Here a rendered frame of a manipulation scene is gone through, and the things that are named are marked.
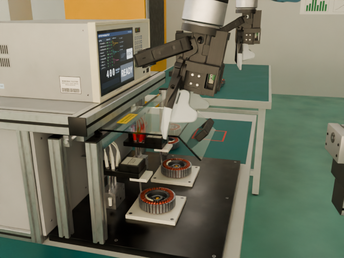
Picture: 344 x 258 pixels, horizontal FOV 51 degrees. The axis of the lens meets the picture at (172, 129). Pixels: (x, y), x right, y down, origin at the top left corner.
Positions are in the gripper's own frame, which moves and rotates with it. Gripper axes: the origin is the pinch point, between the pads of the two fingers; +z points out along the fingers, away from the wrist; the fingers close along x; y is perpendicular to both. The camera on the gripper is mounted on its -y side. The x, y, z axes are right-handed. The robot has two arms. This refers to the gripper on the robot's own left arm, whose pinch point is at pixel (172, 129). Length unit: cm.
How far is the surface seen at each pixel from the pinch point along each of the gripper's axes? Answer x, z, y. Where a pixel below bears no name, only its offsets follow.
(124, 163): 26.5, 22.1, -18.5
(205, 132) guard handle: 20.7, 5.2, 3.7
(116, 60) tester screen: 30.8, -6.3, -26.9
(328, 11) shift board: 560, -72, 81
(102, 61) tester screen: 21.6, -6.6, -26.7
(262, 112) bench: 192, 31, 18
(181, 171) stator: 49, 30, -6
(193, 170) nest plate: 57, 32, -3
